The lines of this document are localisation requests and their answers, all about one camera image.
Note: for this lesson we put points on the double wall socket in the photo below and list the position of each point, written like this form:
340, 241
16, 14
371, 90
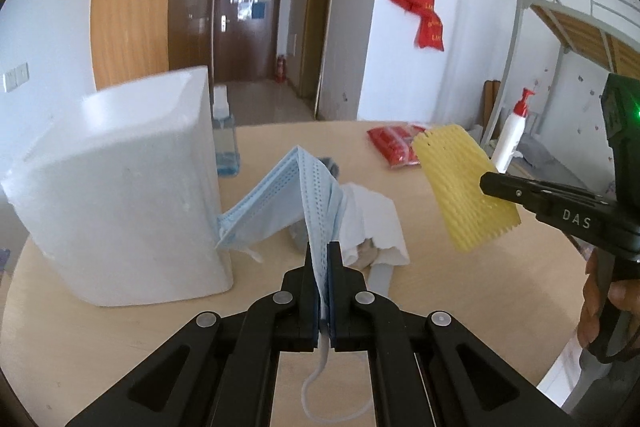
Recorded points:
15, 77

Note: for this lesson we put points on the blue spray bottle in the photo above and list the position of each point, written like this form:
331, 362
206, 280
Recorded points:
226, 148

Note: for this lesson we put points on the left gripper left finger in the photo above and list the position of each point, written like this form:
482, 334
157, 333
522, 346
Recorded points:
216, 371

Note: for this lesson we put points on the red hanging bags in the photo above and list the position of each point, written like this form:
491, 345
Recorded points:
430, 31

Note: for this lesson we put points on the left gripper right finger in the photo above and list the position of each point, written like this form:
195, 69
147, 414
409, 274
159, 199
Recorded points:
428, 371

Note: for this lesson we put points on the white foam box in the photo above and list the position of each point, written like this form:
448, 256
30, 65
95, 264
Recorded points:
120, 194

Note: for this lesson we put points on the blue surgical face mask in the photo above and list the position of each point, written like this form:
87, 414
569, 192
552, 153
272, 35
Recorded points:
300, 188

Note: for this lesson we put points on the white lotion pump bottle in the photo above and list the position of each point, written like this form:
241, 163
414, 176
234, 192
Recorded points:
511, 133

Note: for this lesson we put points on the green white plastic bag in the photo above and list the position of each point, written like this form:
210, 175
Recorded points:
367, 253

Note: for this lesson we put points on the white foam stick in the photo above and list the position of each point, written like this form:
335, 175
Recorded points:
379, 279

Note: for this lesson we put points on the dark brown entrance door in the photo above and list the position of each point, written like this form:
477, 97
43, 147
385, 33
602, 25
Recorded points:
245, 39

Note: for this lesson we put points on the red snack packet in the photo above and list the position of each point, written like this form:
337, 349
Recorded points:
394, 142

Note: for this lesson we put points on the yellow foam net sleeve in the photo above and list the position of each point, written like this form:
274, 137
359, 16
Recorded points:
453, 164

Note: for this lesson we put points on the brown side door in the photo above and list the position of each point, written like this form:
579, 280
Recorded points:
315, 40

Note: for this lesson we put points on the red fire extinguisher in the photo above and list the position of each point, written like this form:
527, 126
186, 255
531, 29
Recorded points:
280, 70

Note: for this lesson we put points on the metal bunk bed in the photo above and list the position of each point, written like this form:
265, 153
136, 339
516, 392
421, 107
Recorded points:
564, 50

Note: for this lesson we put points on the white paper tissue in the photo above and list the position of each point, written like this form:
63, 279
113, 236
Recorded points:
371, 215

